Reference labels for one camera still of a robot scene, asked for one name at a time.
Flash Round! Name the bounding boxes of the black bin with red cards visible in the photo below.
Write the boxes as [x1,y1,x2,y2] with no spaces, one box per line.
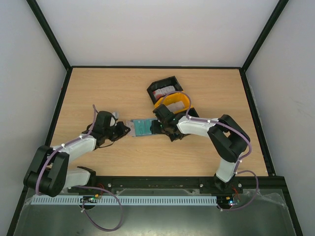
[147,76,183,105]

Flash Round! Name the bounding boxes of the white pink blossom card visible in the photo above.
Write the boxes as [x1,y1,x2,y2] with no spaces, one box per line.
[126,120,136,137]

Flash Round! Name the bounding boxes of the white pink card stack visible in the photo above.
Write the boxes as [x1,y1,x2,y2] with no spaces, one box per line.
[167,101,185,112]

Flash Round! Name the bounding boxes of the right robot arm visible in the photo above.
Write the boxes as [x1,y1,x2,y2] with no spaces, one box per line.
[150,105,252,193]

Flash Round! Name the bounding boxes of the teal card holder wallet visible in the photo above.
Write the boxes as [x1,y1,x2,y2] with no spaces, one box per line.
[130,118,158,137]

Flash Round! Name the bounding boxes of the black enclosure frame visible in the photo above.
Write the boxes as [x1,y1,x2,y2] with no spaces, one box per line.
[4,0,303,236]

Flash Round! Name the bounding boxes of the teal AION credit card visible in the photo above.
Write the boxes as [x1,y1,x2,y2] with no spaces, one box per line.
[134,119,152,136]

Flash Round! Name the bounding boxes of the white slotted cable duct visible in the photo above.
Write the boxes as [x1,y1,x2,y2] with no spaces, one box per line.
[30,195,217,206]

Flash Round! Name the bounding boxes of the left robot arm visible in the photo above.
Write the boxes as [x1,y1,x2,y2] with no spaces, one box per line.
[23,111,130,197]

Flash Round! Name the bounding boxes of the red white card stack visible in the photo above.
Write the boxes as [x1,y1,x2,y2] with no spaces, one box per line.
[153,86,175,97]

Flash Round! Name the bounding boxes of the yellow plastic bin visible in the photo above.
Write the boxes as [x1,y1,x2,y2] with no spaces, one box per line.
[154,92,189,114]

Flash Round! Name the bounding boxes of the black bin with teal cards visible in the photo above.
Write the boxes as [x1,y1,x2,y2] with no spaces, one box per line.
[168,108,199,142]

